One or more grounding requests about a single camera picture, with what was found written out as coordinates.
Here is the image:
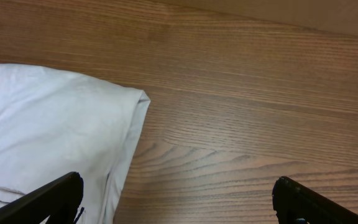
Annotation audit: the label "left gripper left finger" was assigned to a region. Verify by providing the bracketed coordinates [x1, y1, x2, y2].
[0, 172, 84, 224]

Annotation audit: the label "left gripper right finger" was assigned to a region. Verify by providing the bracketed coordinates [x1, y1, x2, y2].
[272, 176, 358, 224]

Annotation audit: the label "beige khaki shorts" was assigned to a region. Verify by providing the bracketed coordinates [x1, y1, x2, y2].
[0, 63, 150, 223]

